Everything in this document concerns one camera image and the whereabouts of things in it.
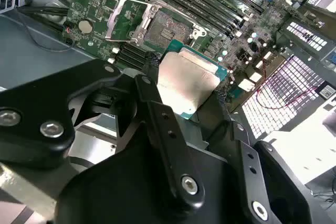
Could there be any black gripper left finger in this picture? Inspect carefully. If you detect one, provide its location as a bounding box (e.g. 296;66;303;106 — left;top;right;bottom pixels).
0;52;207;215

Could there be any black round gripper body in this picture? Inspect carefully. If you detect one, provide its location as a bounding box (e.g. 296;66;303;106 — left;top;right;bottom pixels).
56;129;248;224

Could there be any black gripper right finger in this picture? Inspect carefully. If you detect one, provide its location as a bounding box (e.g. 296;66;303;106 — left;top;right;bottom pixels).
214;79;326;224

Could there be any metal socket cover frame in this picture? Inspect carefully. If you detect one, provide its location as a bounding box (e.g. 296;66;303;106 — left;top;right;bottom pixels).
104;0;156;44

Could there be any silver CPU green edge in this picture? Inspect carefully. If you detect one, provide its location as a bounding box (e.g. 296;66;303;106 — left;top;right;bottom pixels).
156;39;228;121

